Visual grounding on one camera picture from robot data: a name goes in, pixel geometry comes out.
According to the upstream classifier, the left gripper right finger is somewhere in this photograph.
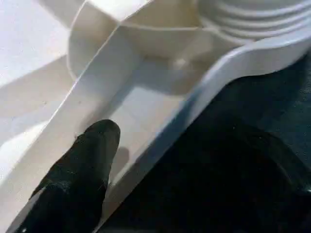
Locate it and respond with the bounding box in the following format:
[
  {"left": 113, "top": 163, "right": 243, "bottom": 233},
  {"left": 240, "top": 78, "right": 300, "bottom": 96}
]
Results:
[{"left": 194, "top": 121, "right": 311, "bottom": 233}]

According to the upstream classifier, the white plastic table leg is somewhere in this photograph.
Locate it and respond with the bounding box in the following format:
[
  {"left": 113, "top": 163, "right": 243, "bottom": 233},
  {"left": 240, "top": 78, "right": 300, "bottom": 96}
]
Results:
[{"left": 197, "top": 0, "right": 311, "bottom": 48}]

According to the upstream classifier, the white plastic table top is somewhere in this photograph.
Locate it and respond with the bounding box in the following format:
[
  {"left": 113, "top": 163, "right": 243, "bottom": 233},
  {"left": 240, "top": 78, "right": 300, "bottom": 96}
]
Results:
[{"left": 0, "top": 0, "right": 311, "bottom": 233}]

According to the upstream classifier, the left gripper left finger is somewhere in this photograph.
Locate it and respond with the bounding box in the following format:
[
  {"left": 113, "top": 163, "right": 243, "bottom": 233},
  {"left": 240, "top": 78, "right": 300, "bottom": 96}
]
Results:
[{"left": 10, "top": 119, "right": 121, "bottom": 233}]

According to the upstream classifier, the black work mat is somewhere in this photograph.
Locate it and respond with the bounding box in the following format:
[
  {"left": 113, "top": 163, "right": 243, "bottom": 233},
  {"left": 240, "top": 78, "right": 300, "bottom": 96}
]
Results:
[{"left": 100, "top": 61, "right": 311, "bottom": 233}]

